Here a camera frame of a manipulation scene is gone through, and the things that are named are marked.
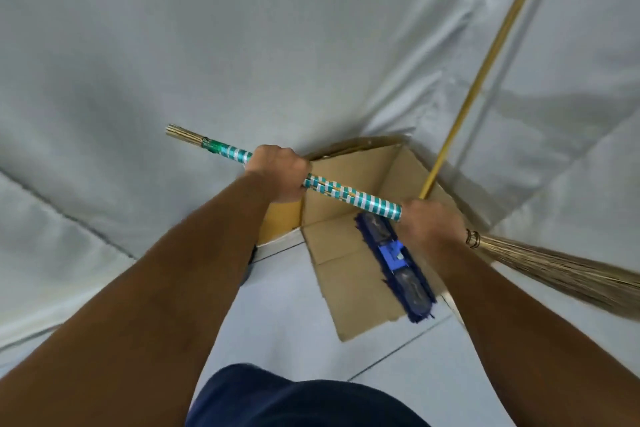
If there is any person's right hand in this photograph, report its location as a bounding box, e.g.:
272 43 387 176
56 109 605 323
397 199 472 265

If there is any person's left hand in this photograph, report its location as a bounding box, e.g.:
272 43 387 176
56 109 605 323
243 144 313 204

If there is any blue mop with yellow handle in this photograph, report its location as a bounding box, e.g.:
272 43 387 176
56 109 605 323
353 0 559 326

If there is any grass broom teal striped handle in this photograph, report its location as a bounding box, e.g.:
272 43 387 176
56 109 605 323
165 123 640 322

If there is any person's right forearm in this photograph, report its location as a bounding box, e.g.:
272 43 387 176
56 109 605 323
429 246 640 427

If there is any person's left forearm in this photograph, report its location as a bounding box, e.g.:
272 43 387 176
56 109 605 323
0 171 275 427

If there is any dark grey round bin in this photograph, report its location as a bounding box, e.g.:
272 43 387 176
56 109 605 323
239 245 259 288

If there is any brown cardboard sheet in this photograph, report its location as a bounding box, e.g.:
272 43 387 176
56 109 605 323
255 135 482 343

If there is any blue shirt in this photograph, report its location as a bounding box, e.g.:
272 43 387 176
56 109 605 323
185 363 432 427

